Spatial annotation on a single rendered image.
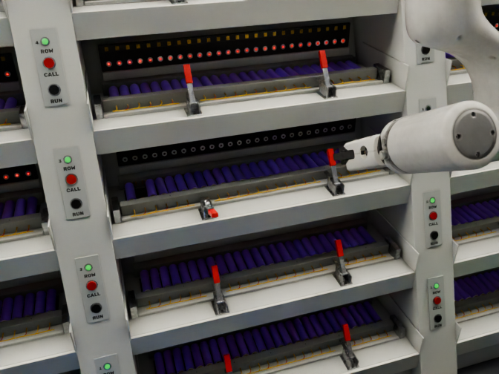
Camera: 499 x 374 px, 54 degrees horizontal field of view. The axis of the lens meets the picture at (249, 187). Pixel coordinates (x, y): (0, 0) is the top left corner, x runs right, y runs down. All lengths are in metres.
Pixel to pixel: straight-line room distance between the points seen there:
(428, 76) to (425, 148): 0.44
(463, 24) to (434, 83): 0.43
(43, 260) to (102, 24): 0.42
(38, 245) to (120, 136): 0.24
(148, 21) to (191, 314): 0.55
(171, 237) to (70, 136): 0.25
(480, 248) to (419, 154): 0.61
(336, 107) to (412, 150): 0.33
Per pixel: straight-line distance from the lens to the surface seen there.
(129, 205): 0.95
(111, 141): 0.89
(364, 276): 1.09
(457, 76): 1.16
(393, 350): 1.20
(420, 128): 0.66
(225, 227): 0.93
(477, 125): 0.65
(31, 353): 1.01
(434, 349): 1.23
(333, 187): 0.99
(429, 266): 1.14
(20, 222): 0.98
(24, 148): 0.90
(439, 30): 0.65
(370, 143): 0.77
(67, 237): 0.91
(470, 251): 1.23
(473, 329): 1.30
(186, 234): 0.92
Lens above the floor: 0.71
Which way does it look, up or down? 11 degrees down
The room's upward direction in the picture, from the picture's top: 7 degrees counter-clockwise
